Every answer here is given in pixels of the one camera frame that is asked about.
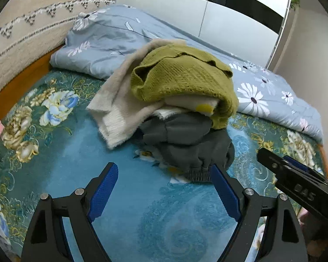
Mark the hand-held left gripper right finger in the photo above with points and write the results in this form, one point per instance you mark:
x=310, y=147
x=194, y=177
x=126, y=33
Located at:
x=225, y=195

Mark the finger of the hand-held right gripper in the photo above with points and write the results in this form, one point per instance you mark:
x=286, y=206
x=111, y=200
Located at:
x=289, y=180
x=303, y=167

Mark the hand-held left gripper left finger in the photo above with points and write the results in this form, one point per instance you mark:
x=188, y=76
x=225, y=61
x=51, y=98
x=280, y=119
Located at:
x=103, y=191

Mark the dark grey pants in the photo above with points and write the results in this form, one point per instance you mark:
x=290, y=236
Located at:
x=185, y=139

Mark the olive green knitted sweater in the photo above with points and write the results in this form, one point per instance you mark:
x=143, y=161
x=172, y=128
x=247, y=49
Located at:
x=180, y=76

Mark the teal floral blanket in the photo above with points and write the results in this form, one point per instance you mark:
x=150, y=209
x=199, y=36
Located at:
x=71, y=152

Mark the beige fuzzy sweater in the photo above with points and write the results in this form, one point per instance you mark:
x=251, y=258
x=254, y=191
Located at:
x=117, y=101

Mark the cream garment with yellow print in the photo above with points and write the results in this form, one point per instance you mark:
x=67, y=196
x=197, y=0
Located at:
x=185, y=103

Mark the light blue floral quilt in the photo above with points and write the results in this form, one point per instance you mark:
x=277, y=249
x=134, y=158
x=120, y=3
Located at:
x=112, y=38

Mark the white and black wardrobe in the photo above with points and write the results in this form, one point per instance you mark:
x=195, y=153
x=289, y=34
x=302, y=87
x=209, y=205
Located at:
x=235, y=27

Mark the green plant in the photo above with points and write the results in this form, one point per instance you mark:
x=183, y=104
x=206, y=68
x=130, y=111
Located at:
x=295, y=1

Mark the beige patterned headboard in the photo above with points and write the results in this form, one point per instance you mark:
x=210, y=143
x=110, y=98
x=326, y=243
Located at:
x=30, y=41

